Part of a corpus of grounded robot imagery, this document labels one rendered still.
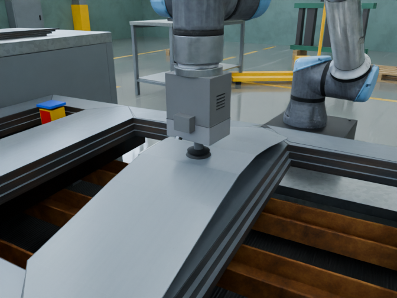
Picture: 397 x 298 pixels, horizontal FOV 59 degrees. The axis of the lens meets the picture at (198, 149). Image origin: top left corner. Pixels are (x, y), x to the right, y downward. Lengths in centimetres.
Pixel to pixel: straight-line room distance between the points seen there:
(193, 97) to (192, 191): 14
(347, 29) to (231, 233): 67
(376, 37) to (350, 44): 950
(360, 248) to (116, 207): 51
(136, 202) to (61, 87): 98
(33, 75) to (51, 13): 1009
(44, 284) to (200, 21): 38
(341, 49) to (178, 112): 63
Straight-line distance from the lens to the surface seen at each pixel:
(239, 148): 63
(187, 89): 53
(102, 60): 159
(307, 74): 121
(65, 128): 98
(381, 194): 109
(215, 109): 53
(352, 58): 110
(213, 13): 51
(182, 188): 51
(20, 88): 133
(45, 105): 112
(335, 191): 105
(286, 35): 1112
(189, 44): 51
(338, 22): 102
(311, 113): 124
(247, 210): 60
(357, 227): 87
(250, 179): 66
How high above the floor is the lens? 117
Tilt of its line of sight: 23 degrees down
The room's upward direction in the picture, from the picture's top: straight up
